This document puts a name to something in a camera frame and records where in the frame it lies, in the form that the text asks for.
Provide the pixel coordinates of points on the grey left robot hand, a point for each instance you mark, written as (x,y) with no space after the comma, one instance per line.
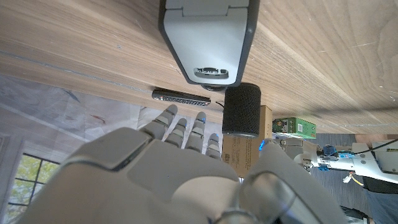
(303,151)

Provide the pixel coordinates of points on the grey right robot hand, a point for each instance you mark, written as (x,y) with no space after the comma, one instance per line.
(149,174)

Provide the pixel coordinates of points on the grey combination lock box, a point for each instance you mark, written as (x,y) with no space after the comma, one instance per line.
(208,40)

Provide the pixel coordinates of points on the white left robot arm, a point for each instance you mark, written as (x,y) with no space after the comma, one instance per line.
(373,165)

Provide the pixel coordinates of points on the green game box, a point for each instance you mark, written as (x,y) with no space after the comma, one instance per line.
(293,127)

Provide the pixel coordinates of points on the brown cardboard box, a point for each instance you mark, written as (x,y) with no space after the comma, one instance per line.
(239,152)

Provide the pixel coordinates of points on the black cylindrical speaker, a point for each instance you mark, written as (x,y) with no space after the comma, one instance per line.
(242,109)

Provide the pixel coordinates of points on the black TV remote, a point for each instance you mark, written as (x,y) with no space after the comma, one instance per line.
(180,98)

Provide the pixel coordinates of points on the printed window backdrop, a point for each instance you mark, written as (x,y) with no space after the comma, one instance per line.
(62,124)

